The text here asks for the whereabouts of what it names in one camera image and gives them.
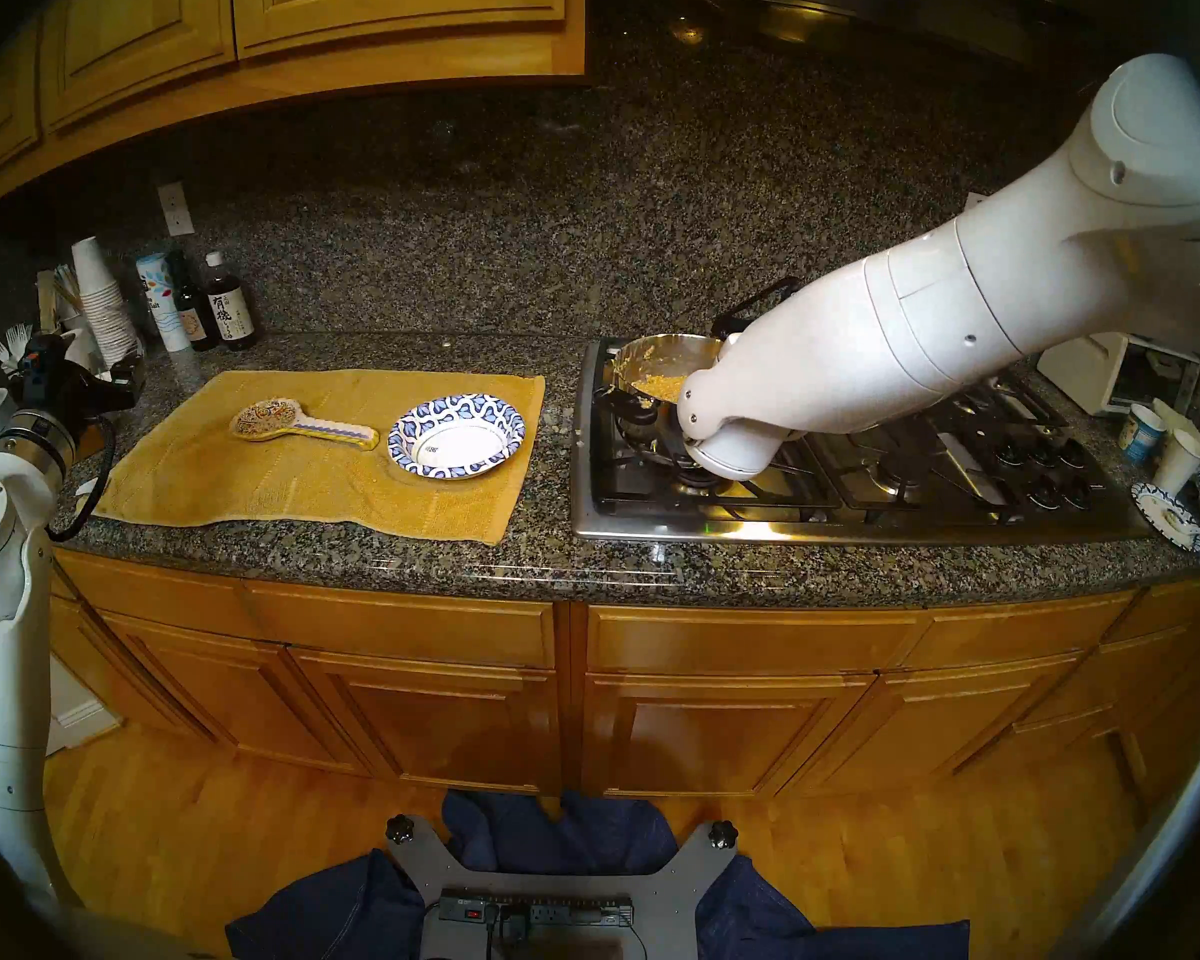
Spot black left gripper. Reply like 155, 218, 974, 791
14, 333, 147, 420

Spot colourful ceramic spoon rest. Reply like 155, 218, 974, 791
230, 398, 381, 452

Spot blue white patterned paper bowl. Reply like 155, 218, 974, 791
388, 394, 527, 480

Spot stack of white paper cups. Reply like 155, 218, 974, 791
70, 236, 146, 371

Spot white salt canister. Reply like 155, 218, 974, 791
136, 253, 193, 354

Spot small dark glass bottle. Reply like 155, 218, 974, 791
167, 250, 221, 353

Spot wooden stirrer bundle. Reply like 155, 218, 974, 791
36, 265, 86, 332

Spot soy sauce bottle white cap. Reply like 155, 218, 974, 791
203, 251, 259, 351

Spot yellow cloth towel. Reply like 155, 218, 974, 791
95, 370, 546, 547

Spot wooden upper cabinet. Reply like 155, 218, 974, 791
0, 0, 586, 224

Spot stainless steel pot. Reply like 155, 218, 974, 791
595, 333, 729, 461

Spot dark blue cloth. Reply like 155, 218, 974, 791
225, 788, 971, 960

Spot wooden base cabinets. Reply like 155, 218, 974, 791
45, 518, 1200, 801

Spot black power strip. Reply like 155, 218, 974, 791
438, 893, 636, 929

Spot steel range hood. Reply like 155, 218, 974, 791
595, 0, 1091, 69

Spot stainless gas cooktop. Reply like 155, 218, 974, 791
570, 338, 1156, 544

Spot blue white paper cup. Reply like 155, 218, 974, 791
1120, 403, 1167, 464

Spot patterned paper plate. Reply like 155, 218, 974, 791
1132, 483, 1200, 552

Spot plain white paper cup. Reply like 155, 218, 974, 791
1155, 428, 1200, 497

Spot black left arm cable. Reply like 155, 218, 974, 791
45, 413, 118, 544

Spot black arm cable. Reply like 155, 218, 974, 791
45, 413, 118, 544
710, 276, 803, 339

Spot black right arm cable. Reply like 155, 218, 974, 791
710, 276, 803, 339

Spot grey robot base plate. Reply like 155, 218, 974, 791
385, 813, 739, 960

